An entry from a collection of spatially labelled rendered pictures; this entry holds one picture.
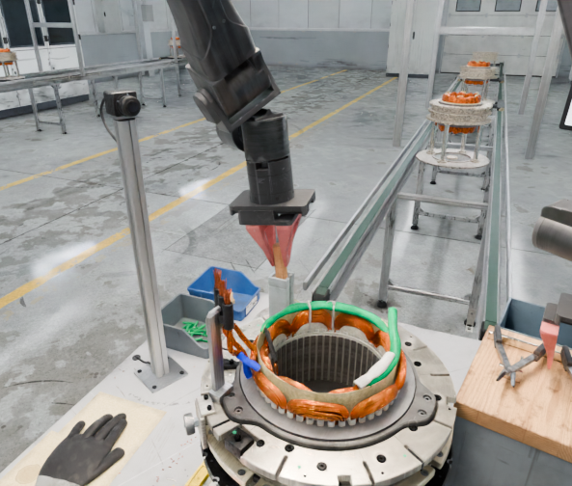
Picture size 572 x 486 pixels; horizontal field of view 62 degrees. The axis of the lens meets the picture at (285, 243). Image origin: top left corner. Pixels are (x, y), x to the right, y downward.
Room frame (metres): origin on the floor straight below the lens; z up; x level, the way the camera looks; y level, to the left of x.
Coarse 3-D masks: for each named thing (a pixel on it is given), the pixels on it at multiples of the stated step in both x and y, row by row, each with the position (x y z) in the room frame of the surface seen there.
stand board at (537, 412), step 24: (480, 360) 0.54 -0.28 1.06; (480, 384) 0.50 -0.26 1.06; (504, 384) 0.50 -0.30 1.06; (528, 384) 0.50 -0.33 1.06; (552, 384) 0.50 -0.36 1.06; (480, 408) 0.45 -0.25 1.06; (504, 408) 0.45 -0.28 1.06; (528, 408) 0.45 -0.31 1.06; (552, 408) 0.45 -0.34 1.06; (504, 432) 0.43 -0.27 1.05; (528, 432) 0.42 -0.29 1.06; (552, 432) 0.41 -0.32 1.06
